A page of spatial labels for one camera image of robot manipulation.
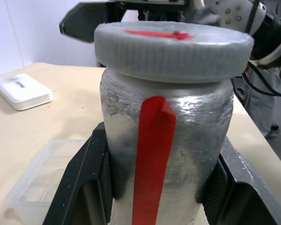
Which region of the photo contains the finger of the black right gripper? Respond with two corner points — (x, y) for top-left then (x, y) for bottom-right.
(59, 1), (123, 44)

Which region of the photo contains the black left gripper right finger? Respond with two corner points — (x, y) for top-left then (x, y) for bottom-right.
(195, 135), (281, 225)

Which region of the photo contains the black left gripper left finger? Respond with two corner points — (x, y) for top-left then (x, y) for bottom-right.
(43, 121), (115, 225)

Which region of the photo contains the grey ribbed jar lid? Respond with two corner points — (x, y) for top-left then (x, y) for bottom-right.
(93, 20), (255, 84)

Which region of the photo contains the clear jar with red tape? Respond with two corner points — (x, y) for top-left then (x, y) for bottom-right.
(99, 67), (235, 225)

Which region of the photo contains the clear plastic box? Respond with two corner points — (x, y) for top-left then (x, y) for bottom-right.
(3, 138), (91, 210)

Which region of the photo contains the white rectangular box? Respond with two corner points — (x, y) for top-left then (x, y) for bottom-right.
(0, 73), (54, 111)

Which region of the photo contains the person in grey trousers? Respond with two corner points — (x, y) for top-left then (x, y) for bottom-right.
(244, 67), (281, 139)

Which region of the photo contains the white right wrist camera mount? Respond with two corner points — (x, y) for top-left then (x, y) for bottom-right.
(192, 0), (266, 33)

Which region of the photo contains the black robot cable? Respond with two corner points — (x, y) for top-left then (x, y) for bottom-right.
(241, 60), (281, 98)

